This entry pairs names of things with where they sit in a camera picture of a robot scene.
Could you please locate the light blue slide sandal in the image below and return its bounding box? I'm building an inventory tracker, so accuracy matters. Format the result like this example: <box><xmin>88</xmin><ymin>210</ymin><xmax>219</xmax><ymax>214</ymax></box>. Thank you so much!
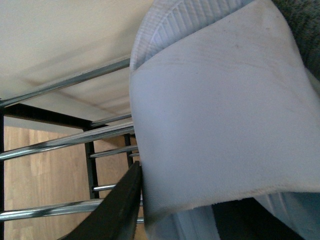
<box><xmin>129</xmin><ymin>0</ymin><xmax>320</xmax><ymax>240</ymax></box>

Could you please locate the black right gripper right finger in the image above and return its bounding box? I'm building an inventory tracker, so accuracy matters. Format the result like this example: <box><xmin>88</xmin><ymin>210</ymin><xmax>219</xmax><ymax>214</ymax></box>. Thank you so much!
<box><xmin>211</xmin><ymin>197</ymin><xmax>303</xmax><ymax>240</ymax></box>

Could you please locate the black metal shoe rack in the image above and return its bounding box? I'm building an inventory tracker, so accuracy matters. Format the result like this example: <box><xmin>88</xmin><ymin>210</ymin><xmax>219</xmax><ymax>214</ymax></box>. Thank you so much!
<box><xmin>0</xmin><ymin>57</ymin><xmax>146</xmax><ymax>224</ymax></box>

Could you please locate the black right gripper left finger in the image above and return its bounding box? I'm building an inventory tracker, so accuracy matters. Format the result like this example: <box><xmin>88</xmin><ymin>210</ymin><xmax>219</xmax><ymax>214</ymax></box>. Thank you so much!
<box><xmin>64</xmin><ymin>161</ymin><xmax>142</xmax><ymax>240</ymax></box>

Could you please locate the grey sneaker with heel tab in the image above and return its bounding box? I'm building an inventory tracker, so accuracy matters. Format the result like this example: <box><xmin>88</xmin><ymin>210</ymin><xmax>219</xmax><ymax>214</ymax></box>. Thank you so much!
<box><xmin>273</xmin><ymin>0</ymin><xmax>320</xmax><ymax>79</ymax></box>

